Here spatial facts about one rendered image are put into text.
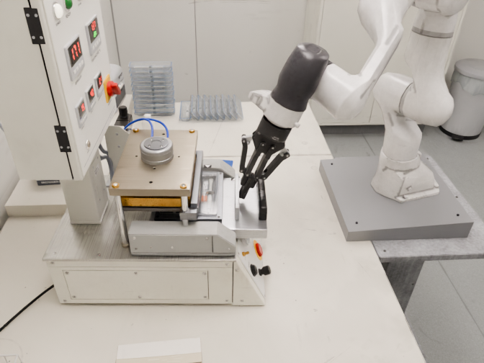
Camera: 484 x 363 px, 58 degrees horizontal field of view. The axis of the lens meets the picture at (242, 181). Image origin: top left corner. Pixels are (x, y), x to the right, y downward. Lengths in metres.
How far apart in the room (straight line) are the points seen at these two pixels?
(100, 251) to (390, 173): 0.93
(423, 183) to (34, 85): 1.20
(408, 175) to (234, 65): 2.30
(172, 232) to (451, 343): 1.55
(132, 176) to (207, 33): 2.53
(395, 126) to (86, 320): 1.04
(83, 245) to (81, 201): 0.11
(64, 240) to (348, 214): 0.85
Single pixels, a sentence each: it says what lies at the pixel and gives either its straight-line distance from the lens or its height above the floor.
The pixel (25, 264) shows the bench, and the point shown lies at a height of 0.75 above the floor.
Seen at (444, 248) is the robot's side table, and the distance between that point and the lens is 1.50.
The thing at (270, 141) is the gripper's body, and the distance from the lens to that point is 1.04.
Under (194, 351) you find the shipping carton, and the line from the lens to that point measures 1.01.
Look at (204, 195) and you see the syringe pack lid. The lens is 1.12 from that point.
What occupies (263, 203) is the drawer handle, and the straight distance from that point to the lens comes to 1.09.
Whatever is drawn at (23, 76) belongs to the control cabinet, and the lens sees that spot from 0.88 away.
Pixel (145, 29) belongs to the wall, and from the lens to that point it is 3.49.
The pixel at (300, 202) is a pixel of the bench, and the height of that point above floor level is 0.75.
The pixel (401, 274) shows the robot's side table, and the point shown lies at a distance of 1.83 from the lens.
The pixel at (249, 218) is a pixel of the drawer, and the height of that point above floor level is 0.97.
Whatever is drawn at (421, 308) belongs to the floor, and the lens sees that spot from 2.33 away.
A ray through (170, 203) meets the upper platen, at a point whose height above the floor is 1.04.
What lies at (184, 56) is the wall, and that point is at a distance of 3.53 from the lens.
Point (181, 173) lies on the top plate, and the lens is 1.02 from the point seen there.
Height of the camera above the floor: 1.69
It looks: 36 degrees down
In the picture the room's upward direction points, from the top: 2 degrees clockwise
